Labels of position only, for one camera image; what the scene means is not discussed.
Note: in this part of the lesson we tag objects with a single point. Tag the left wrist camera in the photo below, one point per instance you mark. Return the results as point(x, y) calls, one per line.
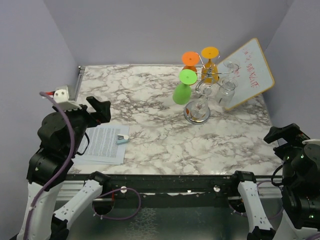
point(62, 98)

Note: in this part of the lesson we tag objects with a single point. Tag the clear wine glass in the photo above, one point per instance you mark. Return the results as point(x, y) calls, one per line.
point(200, 110)
point(232, 66)
point(226, 91)

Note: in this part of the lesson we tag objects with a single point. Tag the printed paper sheets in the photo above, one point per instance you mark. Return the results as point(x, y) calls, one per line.
point(99, 147)

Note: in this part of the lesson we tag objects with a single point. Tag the clear wine glass front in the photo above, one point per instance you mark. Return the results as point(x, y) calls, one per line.
point(200, 110)

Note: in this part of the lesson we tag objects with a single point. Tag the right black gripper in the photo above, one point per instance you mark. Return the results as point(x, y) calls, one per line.
point(292, 132)

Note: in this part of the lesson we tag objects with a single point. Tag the aluminium frame rails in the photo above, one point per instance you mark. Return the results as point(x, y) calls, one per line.
point(75, 95)

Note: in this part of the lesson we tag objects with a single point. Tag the small blue white stapler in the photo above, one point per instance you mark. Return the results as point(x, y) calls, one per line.
point(122, 139)

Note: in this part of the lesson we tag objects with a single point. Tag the orange plastic wine glass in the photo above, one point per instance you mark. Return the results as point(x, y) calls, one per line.
point(190, 59)

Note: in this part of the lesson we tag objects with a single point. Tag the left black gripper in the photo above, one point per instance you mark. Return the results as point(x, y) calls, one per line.
point(103, 111)

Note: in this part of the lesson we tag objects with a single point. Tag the chrome wine glass rack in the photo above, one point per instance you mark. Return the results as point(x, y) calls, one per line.
point(187, 108)

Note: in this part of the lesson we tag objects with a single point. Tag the whiteboard with yellow frame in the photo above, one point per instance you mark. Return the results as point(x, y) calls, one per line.
point(254, 76)

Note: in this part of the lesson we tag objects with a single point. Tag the green plastic wine glass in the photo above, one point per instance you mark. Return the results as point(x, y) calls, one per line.
point(183, 91)

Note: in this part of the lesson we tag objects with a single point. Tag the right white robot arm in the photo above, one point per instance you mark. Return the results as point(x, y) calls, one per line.
point(300, 189)

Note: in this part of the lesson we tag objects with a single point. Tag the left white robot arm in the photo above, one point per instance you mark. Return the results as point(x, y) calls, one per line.
point(63, 218)

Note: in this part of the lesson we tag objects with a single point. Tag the yellow plastic wine glass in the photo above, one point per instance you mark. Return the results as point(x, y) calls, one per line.
point(209, 71)

